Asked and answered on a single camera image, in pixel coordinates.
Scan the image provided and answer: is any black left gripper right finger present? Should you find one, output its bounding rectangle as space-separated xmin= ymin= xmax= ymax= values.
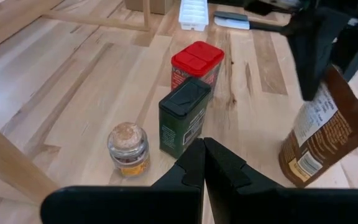
xmin=204 ymin=137 xmax=358 ymax=224

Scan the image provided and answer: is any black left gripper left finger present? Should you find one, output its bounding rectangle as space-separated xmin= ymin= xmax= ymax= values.
xmin=40 ymin=138 xmax=206 ymax=224

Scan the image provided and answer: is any glass cork-lid saffron jar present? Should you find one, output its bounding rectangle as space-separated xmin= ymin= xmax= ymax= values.
xmin=106 ymin=121 xmax=151 ymax=177

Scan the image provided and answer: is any brown spice pouch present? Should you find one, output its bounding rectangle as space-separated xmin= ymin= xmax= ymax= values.
xmin=278 ymin=65 xmax=358 ymax=189

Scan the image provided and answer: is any green black pepper tin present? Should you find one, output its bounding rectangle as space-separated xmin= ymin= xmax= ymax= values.
xmin=158 ymin=77 xmax=213 ymax=159

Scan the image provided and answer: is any red-lid paprika tin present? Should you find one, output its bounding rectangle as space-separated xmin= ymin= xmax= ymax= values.
xmin=170 ymin=40 xmax=226 ymax=100

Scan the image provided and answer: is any slatted wooden shelf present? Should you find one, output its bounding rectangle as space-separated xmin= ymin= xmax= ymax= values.
xmin=0 ymin=0 xmax=152 ymax=206

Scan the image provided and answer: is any white ice cube tray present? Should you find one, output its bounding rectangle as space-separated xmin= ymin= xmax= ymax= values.
xmin=178 ymin=0 xmax=210 ymax=32

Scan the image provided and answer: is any small cardboard box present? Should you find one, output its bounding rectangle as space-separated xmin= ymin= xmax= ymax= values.
xmin=123 ymin=0 xmax=175 ymax=16

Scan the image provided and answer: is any grey spatula black handle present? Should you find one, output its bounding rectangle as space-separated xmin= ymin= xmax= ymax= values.
xmin=213 ymin=11 xmax=295 ymax=35

